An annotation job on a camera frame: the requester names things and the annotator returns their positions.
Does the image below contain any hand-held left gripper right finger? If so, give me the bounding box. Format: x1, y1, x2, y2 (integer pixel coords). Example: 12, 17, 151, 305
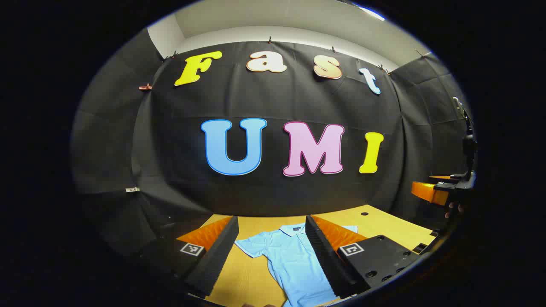
305, 214, 428, 300

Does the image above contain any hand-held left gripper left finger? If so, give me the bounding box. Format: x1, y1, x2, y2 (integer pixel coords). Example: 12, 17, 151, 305
141, 215, 240, 299

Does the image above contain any black backdrop cloth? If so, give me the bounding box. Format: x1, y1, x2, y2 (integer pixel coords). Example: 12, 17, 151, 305
70, 28, 475, 256

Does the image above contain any light blue T-shirt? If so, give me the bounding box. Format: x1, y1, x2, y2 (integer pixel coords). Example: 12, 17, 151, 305
235, 222, 359, 307

